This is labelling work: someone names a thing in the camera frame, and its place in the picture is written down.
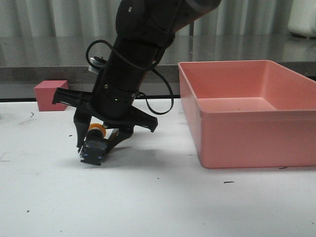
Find white appliance in background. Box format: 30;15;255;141
287;0;316;38

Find yellow push button switch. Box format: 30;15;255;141
80;123;107;166

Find pink cube block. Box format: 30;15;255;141
34;80;68;112

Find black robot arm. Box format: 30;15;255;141
53;0;219;165

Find pink plastic bin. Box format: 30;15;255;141
178;60;316;168

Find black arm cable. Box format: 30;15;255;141
85;39;174;116

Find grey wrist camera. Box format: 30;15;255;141
88;56;107;74

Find grey counter shelf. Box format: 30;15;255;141
0;35;316;101

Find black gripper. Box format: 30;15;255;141
52;81;158;160

